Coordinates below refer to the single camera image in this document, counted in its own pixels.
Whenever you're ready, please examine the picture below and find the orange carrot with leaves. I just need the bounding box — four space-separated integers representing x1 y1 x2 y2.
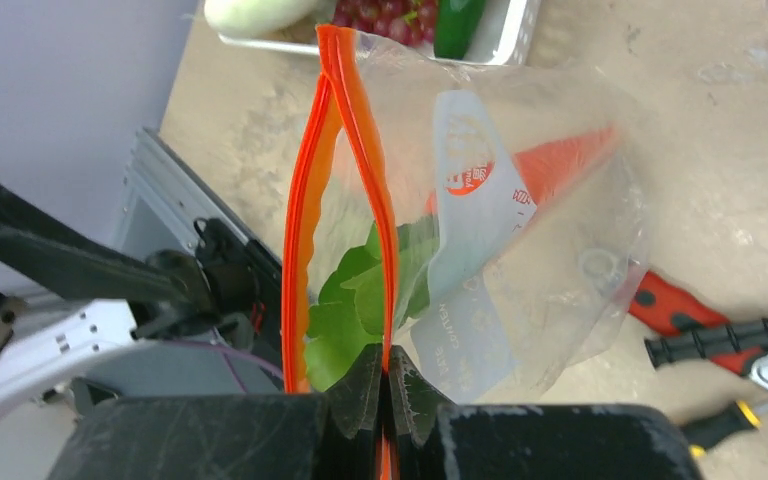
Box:
304 128 614 391

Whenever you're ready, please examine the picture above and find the green cucumber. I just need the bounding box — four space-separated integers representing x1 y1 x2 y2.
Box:
433 0 486 60

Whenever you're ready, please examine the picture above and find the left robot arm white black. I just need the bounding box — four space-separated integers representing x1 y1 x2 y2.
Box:
0 177 219 420

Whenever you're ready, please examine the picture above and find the yellow black screwdriver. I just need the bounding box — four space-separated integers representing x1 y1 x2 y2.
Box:
680 399 768 457

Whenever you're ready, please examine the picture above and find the red grape bunch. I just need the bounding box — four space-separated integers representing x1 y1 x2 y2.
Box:
331 0 439 47

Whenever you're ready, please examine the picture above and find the aluminium frame rail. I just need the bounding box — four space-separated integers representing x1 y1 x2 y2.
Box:
12 127 253 313

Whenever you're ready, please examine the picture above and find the white perforated plastic basket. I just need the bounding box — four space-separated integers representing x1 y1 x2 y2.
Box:
218 0 541 65

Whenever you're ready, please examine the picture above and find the adjustable wrench red handle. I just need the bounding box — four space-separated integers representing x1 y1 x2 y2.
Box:
629 272 768 391

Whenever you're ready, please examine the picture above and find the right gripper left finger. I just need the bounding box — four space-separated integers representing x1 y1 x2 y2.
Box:
324 344 383 479

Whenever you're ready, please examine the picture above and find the black rubber mallet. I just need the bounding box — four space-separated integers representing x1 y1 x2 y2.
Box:
644 319 768 374

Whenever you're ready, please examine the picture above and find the white radish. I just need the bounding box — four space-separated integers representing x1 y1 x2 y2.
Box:
203 0 320 38

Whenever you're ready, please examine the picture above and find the clear zip bag orange zipper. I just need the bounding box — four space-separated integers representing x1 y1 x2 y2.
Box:
281 23 650 480

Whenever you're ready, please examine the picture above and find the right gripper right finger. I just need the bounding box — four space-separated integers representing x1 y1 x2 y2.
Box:
387 345 451 480

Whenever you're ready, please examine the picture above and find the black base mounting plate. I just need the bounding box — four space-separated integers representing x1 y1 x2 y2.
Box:
193 217 283 369

